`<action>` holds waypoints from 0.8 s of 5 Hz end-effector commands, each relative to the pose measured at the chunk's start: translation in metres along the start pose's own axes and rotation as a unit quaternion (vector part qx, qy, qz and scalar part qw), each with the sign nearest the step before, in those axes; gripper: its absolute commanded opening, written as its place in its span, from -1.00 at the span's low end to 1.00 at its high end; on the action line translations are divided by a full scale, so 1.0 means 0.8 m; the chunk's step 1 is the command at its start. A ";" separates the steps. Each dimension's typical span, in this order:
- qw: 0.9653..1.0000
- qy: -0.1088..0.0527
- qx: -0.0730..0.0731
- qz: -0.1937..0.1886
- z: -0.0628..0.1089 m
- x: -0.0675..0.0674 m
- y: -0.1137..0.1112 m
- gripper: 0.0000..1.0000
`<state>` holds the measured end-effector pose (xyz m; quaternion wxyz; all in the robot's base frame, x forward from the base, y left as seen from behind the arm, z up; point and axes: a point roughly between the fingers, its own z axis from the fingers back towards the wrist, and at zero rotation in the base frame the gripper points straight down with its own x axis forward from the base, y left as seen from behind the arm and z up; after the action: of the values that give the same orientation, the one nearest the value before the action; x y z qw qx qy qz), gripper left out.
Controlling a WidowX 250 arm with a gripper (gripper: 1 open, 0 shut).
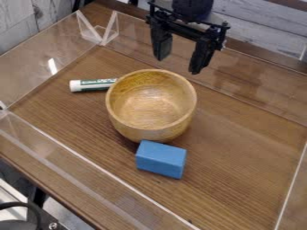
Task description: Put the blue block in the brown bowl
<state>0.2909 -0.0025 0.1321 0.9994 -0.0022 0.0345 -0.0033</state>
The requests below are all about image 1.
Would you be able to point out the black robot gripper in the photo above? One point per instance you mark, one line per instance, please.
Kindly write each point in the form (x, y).
(192, 15)

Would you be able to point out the clear acrylic corner bracket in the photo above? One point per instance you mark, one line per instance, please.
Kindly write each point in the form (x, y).
(97, 34)

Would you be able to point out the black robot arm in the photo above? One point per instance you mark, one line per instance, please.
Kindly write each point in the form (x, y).
(177, 30)

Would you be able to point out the white green marker tube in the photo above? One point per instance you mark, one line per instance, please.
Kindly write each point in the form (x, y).
(90, 85)

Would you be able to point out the blue rectangular block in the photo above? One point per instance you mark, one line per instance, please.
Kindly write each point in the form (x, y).
(161, 159)

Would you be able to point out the brown wooden bowl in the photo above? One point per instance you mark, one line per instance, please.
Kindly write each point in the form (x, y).
(151, 105)

